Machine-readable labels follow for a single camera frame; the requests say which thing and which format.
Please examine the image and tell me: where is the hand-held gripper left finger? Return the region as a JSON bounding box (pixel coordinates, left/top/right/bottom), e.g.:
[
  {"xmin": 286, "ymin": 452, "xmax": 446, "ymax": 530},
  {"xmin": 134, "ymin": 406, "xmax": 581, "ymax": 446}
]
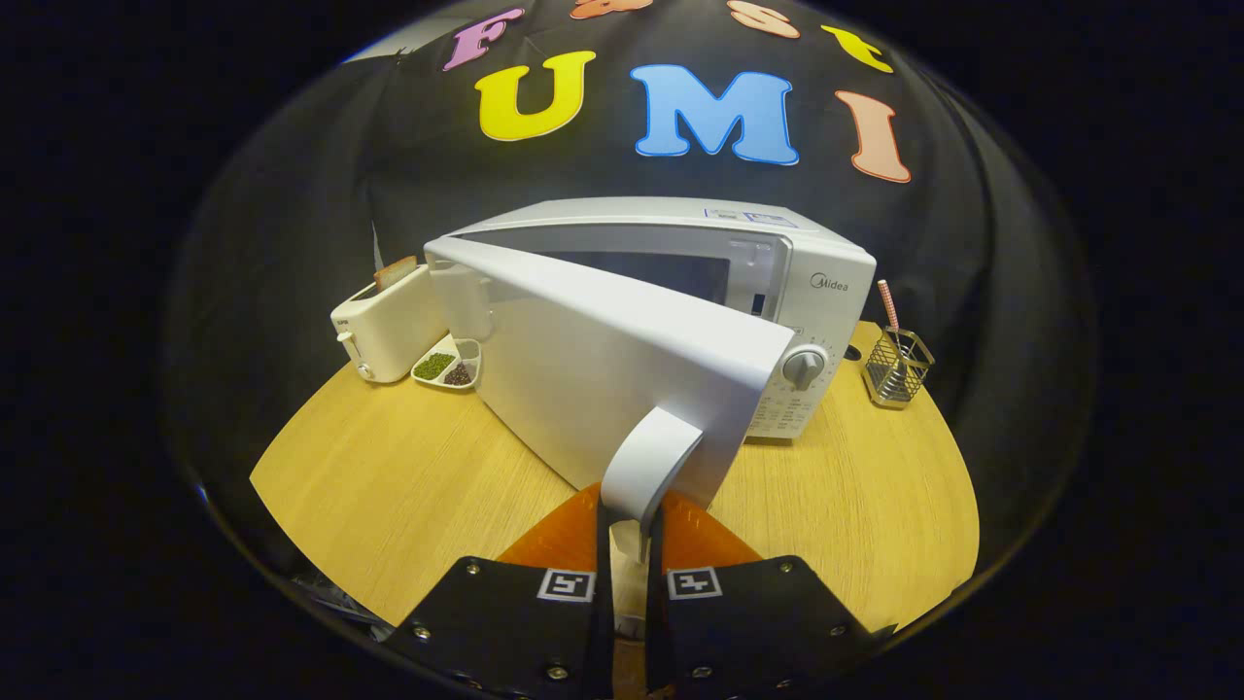
[{"xmin": 384, "ymin": 481, "xmax": 615, "ymax": 700}]

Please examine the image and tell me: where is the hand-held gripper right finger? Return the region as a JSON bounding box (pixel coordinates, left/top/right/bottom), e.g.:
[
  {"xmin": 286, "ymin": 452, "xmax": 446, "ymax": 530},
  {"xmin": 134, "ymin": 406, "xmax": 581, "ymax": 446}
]
[{"xmin": 646, "ymin": 489, "xmax": 895, "ymax": 700}]

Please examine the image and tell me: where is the white microwave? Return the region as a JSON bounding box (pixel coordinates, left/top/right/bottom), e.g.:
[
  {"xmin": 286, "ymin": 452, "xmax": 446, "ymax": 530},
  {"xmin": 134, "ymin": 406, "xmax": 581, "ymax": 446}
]
[{"xmin": 424, "ymin": 197, "xmax": 878, "ymax": 536}]

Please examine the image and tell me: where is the crumpled clear plastic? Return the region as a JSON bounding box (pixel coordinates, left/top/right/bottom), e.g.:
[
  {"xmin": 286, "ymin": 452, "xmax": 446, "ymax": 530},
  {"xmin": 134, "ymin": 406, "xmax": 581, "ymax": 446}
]
[{"xmin": 292, "ymin": 569, "xmax": 390, "ymax": 633}]

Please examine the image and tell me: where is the white divided bean dish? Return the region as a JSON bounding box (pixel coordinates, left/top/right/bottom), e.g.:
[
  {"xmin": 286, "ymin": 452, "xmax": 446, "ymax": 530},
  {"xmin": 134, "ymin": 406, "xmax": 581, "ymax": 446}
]
[{"xmin": 411, "ymin": 335, "xmax": 482, "ymax": 392}]

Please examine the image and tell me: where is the white toaster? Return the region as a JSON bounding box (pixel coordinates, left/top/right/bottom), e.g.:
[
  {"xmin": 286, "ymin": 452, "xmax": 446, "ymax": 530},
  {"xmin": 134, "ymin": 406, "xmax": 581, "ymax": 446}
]
[{"xmin": 330, "ymin": 262, "xmax": 448, "ymax": 384}]

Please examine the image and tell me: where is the wire mesh holder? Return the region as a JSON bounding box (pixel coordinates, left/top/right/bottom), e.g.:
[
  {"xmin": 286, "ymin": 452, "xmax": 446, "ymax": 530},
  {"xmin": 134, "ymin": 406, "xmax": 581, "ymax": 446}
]
[{"xmin": 862, "ymin": 328, "xmax": 936, "ymax": 409}]

